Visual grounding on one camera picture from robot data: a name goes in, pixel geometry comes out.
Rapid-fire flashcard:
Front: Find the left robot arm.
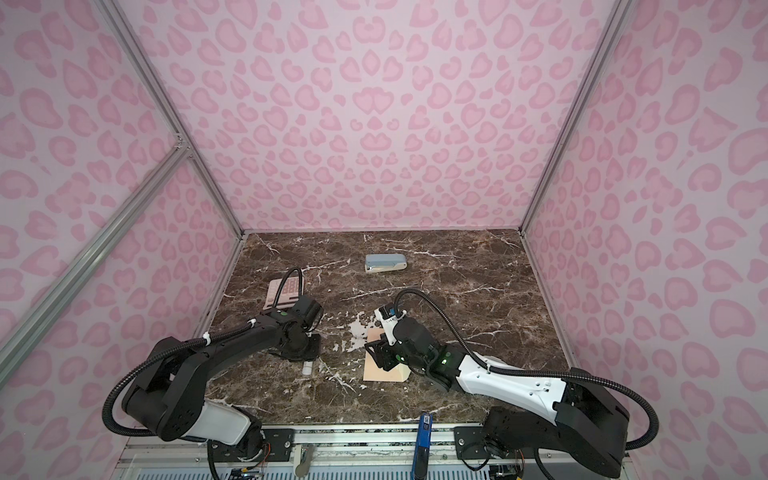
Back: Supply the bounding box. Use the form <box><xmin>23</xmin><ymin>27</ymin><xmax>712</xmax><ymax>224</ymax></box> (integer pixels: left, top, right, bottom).
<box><xmin>102</xmin><ymin>296</ymin><xmax>323</xmax><ymax>460</ymax></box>

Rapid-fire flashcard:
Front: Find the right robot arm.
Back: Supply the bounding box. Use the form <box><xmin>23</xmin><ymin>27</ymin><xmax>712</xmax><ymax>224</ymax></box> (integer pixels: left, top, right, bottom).
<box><xmin>365</xmin><ymin>307</ymin><xmax>629</xmax><ymax>478</ymax></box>

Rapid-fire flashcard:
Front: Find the pink calculator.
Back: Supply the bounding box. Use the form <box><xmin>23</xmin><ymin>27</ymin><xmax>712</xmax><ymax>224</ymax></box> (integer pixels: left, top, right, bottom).
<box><xmin>263</xmin><ymin>276</ymin><xmax>302</xmax><ymax>311</ymax></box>

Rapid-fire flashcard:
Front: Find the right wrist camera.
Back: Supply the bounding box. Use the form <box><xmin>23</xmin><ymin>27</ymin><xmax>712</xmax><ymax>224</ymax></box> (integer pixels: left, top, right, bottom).
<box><xmin>374</xmin><ymin>303</ymin><xmax>404</xmax><ymax>346</ymax></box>

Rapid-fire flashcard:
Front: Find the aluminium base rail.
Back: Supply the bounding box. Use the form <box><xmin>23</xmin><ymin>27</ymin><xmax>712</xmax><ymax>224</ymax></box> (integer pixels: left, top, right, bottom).
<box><xmin>110</xmin><ymin>421</ymin><xmax>637</xmax><ymax>480</ymax></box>

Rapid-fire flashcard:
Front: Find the blue tool on rail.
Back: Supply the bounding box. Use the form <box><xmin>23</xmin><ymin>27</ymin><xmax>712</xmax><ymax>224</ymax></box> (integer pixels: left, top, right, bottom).
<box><xmin>411</xmin><ymin>413</ymin><xmax>433</xmax><ymax>480</ymax></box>

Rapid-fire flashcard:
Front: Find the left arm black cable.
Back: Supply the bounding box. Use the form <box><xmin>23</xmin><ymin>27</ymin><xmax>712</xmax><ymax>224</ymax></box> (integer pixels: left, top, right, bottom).
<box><xmin>100</xmin><ymin>266</ymin><xmax>305</xmax><ymax>438</ymax></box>

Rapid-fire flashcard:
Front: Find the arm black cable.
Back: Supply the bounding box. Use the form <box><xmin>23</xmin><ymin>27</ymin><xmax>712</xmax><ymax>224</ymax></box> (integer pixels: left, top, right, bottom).
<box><xmin>392</xmin><ymin>287</ymin><xmax>660</xmax><ymax>452</ymax></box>
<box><xmin>100</xmin><ymin>266</ymin><xmax>305</xmax><ymax>438</ymax></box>

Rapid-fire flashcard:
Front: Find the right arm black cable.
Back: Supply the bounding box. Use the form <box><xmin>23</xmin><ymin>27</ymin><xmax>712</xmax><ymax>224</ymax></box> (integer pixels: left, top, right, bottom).
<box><xmin>392</xmin><ymin>287</ymin><xmax>660</xmax><ymax>452</ymax></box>

